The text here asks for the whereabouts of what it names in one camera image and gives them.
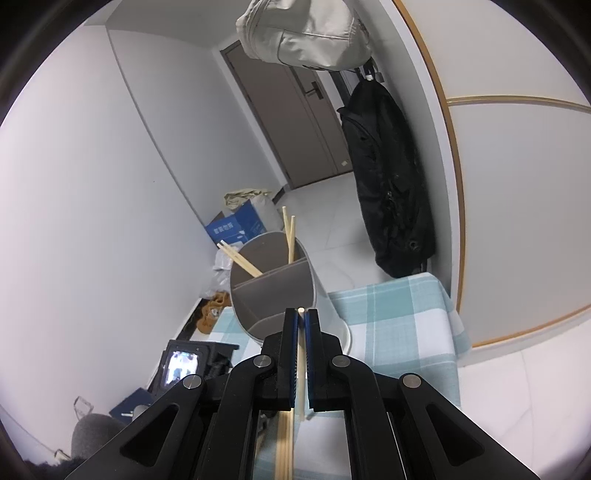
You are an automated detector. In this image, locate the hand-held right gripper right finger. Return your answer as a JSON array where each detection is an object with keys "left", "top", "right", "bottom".
[{"left": 305, "top": 308, "right": 539, "bottom": 480}]

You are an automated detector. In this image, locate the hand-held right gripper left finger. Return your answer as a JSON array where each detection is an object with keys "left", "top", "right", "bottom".
[{"left": 65, "top": 308, "right": 298, "bottom": 480}]

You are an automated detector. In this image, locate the grey metal utensil holder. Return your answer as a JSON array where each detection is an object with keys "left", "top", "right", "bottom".
[{"left": 229, "top": 231, "right": 352, "bottom": 354}]

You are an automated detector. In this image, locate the bundle of wooden chopsticks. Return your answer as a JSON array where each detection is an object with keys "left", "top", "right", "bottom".
[{"left": 274, "top": 410, "right": 296, "bottom": 480}]

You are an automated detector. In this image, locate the dark blue shoebox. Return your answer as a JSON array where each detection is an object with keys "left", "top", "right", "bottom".
[{"left": 109, "top": 388, "right": 155, "bottom": 421}]

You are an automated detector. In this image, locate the teal checked tablecloth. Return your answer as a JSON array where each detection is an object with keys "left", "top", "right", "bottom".
[{"left": 203, "top": 272, "right": 472, "bottom": 480}]

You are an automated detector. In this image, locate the grey felt round object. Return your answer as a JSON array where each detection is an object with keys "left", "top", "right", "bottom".
[{"left": 71, "top": 413, "right": 125, "bottom": 457}]

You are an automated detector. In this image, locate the blue cardboard box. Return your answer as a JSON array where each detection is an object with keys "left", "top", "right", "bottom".
[{"left": 205, "top": 199, "right": 267, "bottom": 247}]

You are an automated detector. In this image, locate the black backpack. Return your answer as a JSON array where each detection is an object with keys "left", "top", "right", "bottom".
[{"left": 337, "top": 79, "right": 437, "bottom": 278}]

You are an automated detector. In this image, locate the grey door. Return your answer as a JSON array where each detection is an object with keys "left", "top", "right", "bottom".
[{"left": 221, "top": 41, "right": 355, "bottom": 189}]

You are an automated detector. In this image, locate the white panel with gold trim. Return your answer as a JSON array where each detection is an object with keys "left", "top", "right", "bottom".
[{"left": 392, "top": 0, "right": 591, "bottom": 365}]

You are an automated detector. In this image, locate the white canvas bag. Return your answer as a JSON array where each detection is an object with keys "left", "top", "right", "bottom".
[{"left": 235, "top": 0, "right": 372, "bottom": 72}]

